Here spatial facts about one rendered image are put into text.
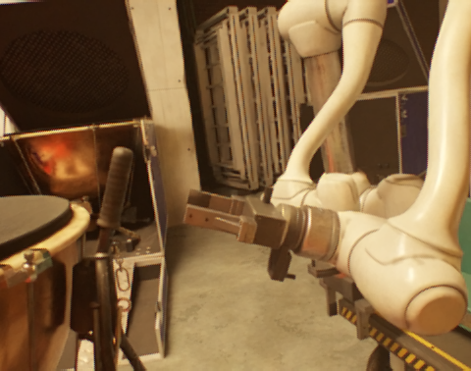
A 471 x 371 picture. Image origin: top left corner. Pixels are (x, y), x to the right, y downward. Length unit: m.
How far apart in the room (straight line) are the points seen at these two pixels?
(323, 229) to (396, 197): 0.57
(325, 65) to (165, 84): 2.51
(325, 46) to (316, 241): 0.68
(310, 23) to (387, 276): 0.81
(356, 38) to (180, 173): 2.73
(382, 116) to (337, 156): 3.35
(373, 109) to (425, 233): 4.09
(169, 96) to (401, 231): 3.16
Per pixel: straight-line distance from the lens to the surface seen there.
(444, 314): 0.53
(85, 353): 1.87
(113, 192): 0.65
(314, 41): 1.19
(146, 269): 2.42
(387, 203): 1.21
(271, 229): 0.60
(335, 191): 0.95
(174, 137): 3.58
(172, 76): 3.62
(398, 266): 0.53
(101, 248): 0.68
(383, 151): 4.62
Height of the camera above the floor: 0.93
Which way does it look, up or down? 10 degrees down
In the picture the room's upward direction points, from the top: 7 degrees counter-clockwise
